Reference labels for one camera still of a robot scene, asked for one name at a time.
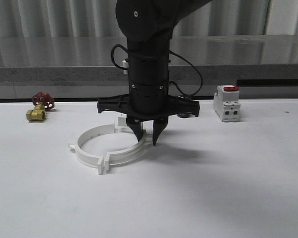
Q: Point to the brass valve red handwheel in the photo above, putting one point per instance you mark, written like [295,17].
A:
[43,102]

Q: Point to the white circuit breaker red switch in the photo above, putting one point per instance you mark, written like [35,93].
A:
[226,103]

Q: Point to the grey stone countertop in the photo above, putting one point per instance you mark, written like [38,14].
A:
[248,61]

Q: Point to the black cylindrical capacitor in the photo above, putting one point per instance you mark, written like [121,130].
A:
[183,116]

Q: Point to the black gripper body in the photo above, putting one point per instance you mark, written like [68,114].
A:
[144,103]

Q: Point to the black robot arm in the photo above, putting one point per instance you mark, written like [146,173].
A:
[148,26]

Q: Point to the white half-ring pipe clamp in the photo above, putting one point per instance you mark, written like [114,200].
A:
[123,156]

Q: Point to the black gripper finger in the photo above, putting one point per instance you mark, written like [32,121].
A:
[158,126]
[135,125]

